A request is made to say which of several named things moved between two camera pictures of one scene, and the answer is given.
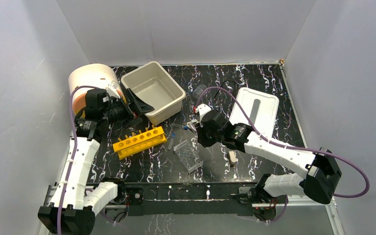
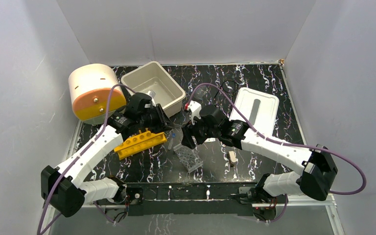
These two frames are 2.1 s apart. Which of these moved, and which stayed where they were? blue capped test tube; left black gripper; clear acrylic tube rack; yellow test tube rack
Moved: left black gripper
Stayed: clear acrylic tube rack; yellow test tube rack; blue capped test tube
